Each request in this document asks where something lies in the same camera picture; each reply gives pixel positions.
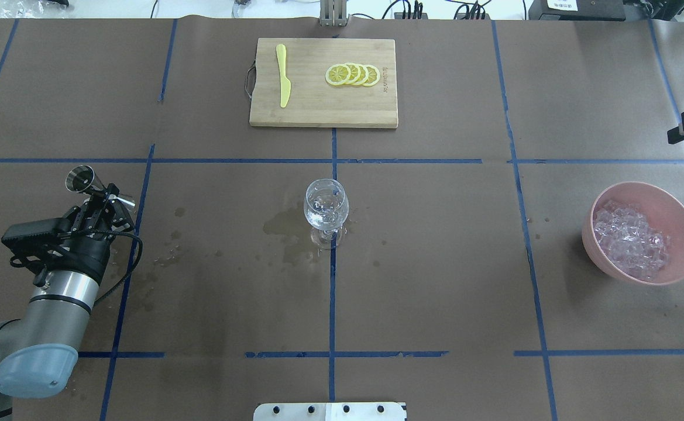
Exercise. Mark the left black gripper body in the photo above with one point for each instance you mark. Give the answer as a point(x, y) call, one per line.
point(89, 252)

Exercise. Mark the steel double jigger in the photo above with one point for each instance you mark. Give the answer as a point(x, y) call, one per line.
point(82, 179)

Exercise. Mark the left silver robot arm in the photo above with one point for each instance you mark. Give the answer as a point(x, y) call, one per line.
point(38, 352)

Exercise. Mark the clear ice cubes pile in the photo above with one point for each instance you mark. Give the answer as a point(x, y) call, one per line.
point(626, 238)

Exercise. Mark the clear wine glass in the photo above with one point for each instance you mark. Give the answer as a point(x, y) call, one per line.
point(326, 208)

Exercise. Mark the pink bowl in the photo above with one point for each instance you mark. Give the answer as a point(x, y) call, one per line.
point(665, 213)

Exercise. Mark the black box device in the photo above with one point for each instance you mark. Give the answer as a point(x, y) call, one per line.
point(577, 10)

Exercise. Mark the yellow plastic knife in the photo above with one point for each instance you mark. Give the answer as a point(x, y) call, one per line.
point(285, 83)

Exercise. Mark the bamboo cutting board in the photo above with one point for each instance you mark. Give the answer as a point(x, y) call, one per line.
point(314, 103)

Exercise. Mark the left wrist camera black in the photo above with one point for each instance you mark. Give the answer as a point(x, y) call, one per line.
point(40, 231)

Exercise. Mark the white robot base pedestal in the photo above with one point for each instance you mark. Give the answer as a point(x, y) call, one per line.
point(331, 411)

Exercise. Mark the aluminium frame post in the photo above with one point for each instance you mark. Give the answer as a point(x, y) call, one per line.
point(333, 13)

